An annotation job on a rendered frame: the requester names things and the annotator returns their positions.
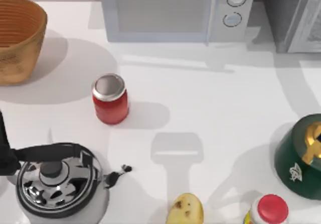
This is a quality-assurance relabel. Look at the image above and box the red can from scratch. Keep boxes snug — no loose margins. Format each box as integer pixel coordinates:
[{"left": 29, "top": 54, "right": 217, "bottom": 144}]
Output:
[{"left": 91, "top": 73, "right": 130, "bottom": 125}]

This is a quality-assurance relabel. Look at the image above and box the pale microwave oven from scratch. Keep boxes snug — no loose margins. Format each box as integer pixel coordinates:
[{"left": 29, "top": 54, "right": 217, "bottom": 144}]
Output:
[{"left": 98, "top": 0, "right": 257, "bottom": 44}]

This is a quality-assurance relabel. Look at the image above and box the yellow potato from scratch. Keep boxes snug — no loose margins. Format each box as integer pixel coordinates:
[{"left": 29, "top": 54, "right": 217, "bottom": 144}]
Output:
[{"left": 166, "top": 192, "right": 204, "bottom": 224}]

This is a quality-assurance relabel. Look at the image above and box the microwave knob with arc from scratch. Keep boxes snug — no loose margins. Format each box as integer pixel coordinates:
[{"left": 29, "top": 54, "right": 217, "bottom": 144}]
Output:
[{"left": 222, "top": 11, "right": 243, "bottom": 28}]

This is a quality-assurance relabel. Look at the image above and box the red capped bottle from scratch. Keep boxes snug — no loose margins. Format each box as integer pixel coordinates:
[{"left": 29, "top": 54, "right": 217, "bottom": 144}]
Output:
[{"left": 242, "top": 194, "right": 289, "bottom": 224}]

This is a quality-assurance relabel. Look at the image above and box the woven wicker basket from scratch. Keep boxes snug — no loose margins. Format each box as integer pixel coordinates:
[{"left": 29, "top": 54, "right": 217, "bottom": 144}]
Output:
[{"left": 0, "top": 0, "right": 48, "bottom": 86}]

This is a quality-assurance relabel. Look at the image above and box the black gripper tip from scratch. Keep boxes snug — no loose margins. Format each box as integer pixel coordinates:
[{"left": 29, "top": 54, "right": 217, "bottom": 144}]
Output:
[{"left": 0, "top": 111, "right": 21, "bottom": 177}]

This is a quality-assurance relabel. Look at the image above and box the microwave door handle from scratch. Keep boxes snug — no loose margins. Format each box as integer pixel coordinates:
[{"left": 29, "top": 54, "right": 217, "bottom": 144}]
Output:
[{"left": 206, "top": 0, "right": 217, "bottom": 46}]

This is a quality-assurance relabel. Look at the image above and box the chrome kettle with black handle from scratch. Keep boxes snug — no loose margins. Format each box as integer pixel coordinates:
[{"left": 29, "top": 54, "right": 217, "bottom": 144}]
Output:
[{"left": 10, "top": 142, "right": 133, "bottom": 224}]

